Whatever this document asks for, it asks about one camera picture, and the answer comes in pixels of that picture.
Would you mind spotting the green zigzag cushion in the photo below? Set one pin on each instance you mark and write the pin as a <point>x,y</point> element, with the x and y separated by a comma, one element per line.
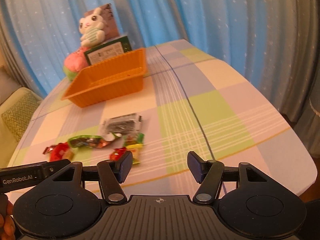
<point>18,116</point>

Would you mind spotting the black seaweed snack packet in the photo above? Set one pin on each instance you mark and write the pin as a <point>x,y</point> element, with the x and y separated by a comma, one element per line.
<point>125,124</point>

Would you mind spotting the red square candy packet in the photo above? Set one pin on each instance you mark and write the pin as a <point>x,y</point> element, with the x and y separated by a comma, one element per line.
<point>59,151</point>

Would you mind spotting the green printed box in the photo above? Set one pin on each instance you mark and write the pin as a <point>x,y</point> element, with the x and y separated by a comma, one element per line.
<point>108,49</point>

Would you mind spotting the green long snack wrapper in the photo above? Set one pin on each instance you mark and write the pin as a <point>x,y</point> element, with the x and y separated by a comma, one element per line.
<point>93,141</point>

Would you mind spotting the beige sofa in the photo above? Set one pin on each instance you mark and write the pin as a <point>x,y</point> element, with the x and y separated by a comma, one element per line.
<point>11,92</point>

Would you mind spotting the red candy with gold print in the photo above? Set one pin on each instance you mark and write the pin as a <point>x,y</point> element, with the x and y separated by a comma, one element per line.
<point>117,153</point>

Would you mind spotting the grey curtain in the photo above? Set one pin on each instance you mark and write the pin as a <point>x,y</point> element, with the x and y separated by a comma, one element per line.
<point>293,66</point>

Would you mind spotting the brown picture box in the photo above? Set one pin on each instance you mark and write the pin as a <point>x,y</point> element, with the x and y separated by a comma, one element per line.
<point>110,28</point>

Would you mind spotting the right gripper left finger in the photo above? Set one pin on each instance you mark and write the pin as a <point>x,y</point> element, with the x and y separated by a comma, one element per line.
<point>112,174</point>

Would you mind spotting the orange plastic tray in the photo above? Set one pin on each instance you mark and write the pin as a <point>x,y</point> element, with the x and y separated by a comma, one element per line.
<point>115,77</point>

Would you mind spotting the green yellow candy packet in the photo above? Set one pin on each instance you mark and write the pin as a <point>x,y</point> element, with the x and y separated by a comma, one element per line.
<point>134,143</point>

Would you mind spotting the plaid tablecloth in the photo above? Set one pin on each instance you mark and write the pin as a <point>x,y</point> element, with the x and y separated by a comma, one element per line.
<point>190,101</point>

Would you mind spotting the left hand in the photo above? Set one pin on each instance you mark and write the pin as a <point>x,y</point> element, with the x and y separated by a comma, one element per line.
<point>7,224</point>

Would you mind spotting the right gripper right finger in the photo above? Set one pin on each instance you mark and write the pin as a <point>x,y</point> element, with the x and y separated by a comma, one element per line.
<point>208,174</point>

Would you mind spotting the pink green star plush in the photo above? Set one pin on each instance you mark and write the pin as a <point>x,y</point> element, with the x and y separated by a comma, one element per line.
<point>75,62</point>

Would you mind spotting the blue starry curtain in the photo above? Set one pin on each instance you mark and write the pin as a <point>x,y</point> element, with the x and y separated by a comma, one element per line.
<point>37,35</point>

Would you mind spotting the white bunny plush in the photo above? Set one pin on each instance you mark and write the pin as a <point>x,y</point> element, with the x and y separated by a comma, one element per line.
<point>91,28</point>

